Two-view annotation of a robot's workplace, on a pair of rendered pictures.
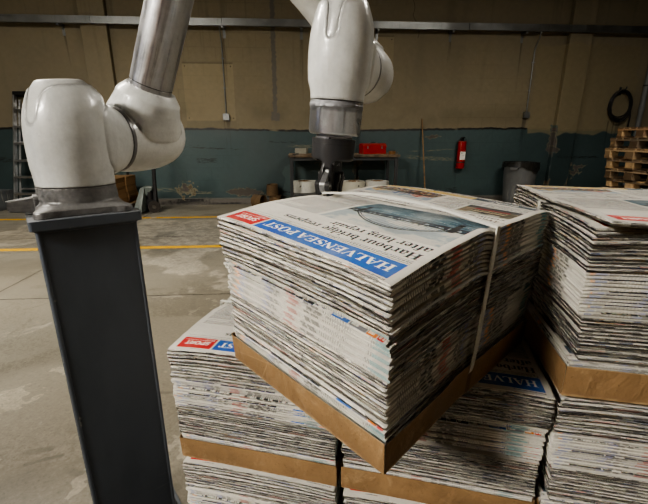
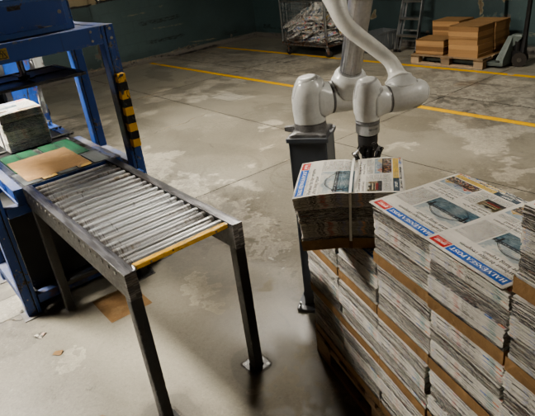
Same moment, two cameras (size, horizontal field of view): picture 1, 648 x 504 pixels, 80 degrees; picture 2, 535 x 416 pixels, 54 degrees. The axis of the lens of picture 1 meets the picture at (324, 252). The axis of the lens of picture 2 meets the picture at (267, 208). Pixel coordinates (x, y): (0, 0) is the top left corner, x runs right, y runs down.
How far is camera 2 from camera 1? 170 cm
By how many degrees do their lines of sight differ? 55
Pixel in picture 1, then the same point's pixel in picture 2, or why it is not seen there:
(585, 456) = (385, 291)
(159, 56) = (348, 60)
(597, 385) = (379, 261)
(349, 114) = (363, 128)
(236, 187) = not seen: outside the picture
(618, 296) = (381, 229)
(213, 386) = not seen: hidden behind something
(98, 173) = (314, 120)
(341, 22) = (357, 94)
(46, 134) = (295, 103)
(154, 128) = (346, 94)
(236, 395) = not seen: hidden behind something
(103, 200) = (314, 131)
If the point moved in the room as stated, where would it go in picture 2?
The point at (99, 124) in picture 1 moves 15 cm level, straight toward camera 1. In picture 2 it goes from (316, 97) to (304, 107)
